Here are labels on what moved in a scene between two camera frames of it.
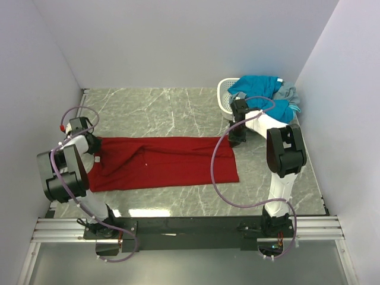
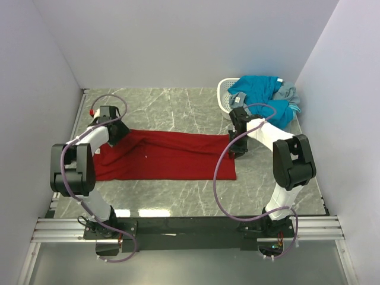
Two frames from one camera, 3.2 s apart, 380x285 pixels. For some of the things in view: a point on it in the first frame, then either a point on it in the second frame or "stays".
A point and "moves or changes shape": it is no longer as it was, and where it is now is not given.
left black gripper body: (95, 146) -> (122, 131)
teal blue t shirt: (259, 91) stays
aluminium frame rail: (307, 229) stays
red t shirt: (124, 162) moves or changes shape
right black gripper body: (237, 135) -> (239, 146)
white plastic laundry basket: (223, 97) stays
